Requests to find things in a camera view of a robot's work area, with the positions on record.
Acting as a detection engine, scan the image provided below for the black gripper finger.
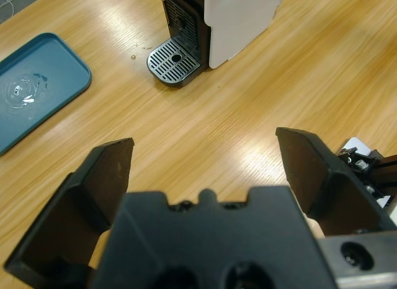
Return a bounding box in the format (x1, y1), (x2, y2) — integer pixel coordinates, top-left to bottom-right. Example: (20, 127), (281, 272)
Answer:
(275, 127), (397, 238)
(4, 137), (136, 283)

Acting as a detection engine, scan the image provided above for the white coffee machine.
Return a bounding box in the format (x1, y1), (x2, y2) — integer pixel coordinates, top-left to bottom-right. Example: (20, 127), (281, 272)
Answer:
(154, 0), (285, 70)

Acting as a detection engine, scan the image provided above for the grey metal mounting plate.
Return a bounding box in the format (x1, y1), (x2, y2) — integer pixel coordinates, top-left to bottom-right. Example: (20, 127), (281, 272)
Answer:
(340, 136), (377, 160)

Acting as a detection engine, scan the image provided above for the white base block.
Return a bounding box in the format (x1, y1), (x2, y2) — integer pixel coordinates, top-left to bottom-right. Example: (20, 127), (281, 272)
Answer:
(379, 193), (397, 216)

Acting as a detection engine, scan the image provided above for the teal plastic tray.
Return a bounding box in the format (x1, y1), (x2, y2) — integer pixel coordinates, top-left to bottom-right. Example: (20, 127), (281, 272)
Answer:
(0, 32), (93, 157)

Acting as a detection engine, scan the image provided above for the black corner bracket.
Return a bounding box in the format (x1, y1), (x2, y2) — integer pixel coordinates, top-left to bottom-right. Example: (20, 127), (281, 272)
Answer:
(363, 178), (387, 199)
(337, 147), (381, 172)

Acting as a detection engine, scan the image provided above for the black aluminium extrusion post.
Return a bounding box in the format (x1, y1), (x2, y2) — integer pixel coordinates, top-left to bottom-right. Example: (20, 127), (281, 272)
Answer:
(370, 154), (397, 191)

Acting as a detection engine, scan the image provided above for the thin white cable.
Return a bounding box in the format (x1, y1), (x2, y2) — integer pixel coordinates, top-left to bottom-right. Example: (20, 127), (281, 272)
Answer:
(0, 0), (17, 19)

